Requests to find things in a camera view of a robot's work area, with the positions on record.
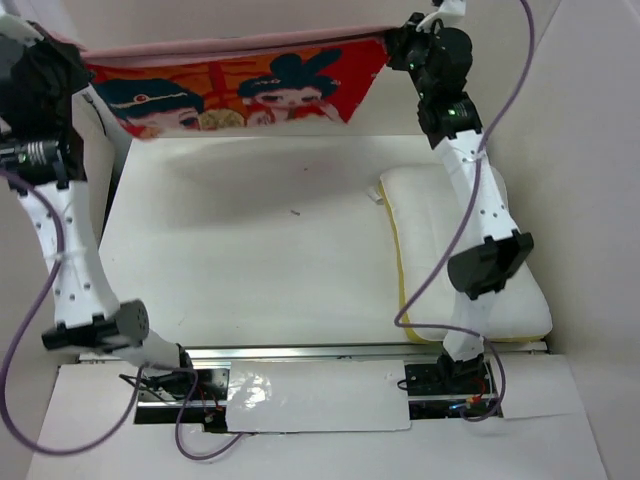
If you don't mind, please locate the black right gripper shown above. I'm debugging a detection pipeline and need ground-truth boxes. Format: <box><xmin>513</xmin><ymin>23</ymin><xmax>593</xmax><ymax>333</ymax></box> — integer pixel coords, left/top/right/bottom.
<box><xmin>385</xmin><ymin>11</ymin><xmax>445</xmax><ymax>99</ymax></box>

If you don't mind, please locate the pink and red pillowcase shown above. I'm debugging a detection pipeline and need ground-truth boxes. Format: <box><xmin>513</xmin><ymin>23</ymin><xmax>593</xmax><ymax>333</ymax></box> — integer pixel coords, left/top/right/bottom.
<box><xmin>79</xmin><ymin>26</ymin><xmax>388</xmax><ymax>140</ymax></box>

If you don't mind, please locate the white pillow with yellow edge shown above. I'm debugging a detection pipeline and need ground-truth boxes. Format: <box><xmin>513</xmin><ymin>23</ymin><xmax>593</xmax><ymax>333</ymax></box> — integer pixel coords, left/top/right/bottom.
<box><xmin>378</xmin><ymin>164</ymin><xmax>552</xmax><ymax>343</ymax></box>

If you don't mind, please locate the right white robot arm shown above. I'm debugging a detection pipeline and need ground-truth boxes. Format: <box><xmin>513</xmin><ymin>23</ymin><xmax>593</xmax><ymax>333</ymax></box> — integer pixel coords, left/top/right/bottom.
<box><xmin>385</xmin><ymin>13</ymin><xmax>534</xmax><ymax>392</ymax></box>

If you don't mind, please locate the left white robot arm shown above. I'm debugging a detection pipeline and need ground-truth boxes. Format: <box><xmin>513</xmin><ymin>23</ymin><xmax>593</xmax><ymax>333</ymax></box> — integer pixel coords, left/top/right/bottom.
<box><xmin>1</xmin><ymin>14</ymin><xmax>198</xmax><ymax>399</ymax></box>

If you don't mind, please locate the white glossy cover plate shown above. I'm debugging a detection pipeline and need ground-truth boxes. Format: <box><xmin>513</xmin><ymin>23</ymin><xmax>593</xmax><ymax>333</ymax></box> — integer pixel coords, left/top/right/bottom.
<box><xmin>226</xmin><ymin>359</ymin><xmax>411</xmax><ymax>433</ymax></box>

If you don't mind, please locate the black wall cable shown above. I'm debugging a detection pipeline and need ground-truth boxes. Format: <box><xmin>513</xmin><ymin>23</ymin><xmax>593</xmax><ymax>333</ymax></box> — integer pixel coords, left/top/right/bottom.
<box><xmin>82</xmin><ymin>89</ymin><xmax>109</xmax><ymax>136</ymax></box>

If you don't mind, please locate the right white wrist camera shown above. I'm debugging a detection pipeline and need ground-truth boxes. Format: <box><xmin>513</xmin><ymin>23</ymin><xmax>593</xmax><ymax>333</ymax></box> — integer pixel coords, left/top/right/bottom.
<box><xmin>417</xmin><ymin>0</ymin><xmax>467</xmax><ymax>31</ymax></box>

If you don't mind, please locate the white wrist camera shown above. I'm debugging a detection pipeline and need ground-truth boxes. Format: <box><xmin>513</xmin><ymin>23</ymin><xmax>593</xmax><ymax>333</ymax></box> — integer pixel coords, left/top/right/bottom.
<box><xmin>417</xmin><ymin>0</ymin><xmax>467</xmax><ymax>31</ymax></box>
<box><xmin>0</xmin><ymin>12</ymin><xmax>44</xmax><ymax>47</ymax></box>

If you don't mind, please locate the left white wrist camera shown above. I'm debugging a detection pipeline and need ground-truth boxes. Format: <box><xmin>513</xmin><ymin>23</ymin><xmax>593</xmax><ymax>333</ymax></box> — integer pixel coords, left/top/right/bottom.
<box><xmin>0</xmin><ymin>12</ymin><xmax>44</xmax><ymax>47</ymax></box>

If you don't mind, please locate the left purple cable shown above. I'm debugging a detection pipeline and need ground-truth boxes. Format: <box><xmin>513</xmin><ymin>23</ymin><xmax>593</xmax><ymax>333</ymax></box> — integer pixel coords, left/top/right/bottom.
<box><xmin>0</xmin><ymin>167</ymin><xmax>251</xmax><ymax>461</ymax></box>

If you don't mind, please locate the purple cable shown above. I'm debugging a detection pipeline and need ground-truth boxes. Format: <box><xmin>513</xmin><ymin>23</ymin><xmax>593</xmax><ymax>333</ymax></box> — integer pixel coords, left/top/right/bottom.
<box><xmin>394</xmin><ymin>0</ymin><xmax>536</xmax><ymax>422</ymax></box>
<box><xmin>0</xmin><ymin>167</ymin><xmax>251</xmax><ymax>461</ymax></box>

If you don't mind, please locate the aluminium mounting rail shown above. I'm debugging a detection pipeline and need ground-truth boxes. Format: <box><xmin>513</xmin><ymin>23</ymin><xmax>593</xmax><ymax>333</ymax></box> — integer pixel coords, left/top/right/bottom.
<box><xmin>77</xmin><ymin>341</ymin><xmax>551</xmax><ymax>425</ymax></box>

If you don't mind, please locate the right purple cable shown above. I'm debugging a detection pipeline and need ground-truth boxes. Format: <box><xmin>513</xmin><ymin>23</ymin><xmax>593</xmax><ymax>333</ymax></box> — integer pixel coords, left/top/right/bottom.
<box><xmin>394</xmin><ymin>0</ymin><xmax>536</xmax><ymax>422</ymax></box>

